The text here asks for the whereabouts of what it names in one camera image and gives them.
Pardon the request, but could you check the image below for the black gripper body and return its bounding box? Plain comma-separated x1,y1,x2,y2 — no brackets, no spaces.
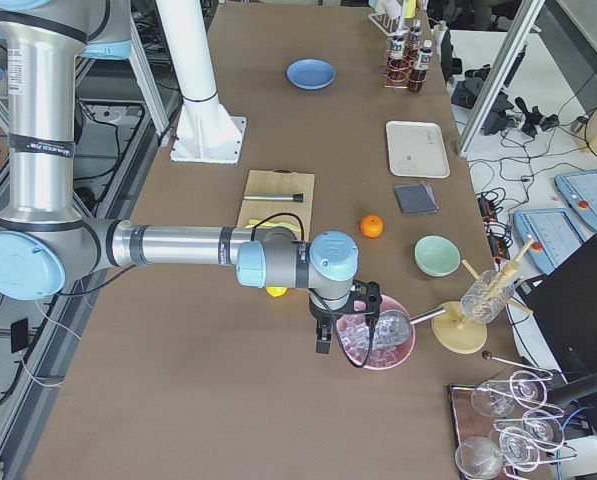
309,292,339,340

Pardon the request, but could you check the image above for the orange mandarin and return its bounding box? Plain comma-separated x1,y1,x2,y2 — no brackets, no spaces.
359,214,384,239

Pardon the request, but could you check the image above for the blue plate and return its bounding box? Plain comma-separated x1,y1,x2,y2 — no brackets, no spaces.
286,59,336,90

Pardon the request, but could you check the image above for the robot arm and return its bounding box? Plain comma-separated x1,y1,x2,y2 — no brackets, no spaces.
0,1,363,353

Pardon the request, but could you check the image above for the pink bowl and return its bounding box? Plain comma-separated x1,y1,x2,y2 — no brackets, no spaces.
337,295,416,370

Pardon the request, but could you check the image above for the yellow lemon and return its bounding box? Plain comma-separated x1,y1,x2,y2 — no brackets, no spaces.
265,286,288,298

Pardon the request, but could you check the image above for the metal ice scoop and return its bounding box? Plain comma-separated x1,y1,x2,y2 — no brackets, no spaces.
372,307,446,349

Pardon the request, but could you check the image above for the yellow plastic knife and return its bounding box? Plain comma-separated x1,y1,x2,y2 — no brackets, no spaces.
246,218,301,233

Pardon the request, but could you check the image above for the steel muddler rod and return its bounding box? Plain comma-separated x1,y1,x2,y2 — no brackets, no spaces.
243,193,304,203

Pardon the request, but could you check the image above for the green bowl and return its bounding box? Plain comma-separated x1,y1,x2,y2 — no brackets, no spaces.
414,235,461,277

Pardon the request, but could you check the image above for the wooden glass stand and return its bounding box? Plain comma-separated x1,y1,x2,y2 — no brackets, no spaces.
431,238,533,354

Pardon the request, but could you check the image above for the wooden cutting board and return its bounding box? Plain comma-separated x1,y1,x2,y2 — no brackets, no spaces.
237,170,315,240

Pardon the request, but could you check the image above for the grey cloth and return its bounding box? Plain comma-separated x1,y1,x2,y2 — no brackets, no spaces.
394,182,439,215

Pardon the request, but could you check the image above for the patterned drinking glass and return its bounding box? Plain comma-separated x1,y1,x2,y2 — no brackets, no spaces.
460,270,515,324

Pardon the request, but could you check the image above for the glass tray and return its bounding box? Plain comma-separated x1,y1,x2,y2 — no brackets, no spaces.
447,384,494,447

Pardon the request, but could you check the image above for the wine glass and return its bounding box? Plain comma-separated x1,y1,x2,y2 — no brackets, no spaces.
499,426,540,472
470,380,516,418
509,370,547,409
454,436,504,479

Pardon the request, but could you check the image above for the cream rabbit tray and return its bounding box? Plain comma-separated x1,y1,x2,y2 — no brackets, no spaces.
386,120,450,179

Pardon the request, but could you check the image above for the teach pendant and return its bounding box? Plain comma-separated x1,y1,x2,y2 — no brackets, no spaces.
554,169,597,232
513,208,587,274

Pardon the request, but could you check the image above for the black laptop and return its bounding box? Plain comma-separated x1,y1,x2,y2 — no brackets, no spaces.
517,234,597,374

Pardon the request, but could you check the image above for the dark drink bottle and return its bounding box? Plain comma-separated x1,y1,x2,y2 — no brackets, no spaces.
385,29,409,88
407,19,422,62
408,40,433,92

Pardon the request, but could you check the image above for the copper bottle rack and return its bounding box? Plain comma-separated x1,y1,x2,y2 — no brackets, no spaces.
383,19,433,93

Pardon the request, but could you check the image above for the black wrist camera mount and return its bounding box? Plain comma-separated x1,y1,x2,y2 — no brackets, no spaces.
348,279,382,317

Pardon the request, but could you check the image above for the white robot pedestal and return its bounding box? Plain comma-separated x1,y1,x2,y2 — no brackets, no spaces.
157,0,246,165

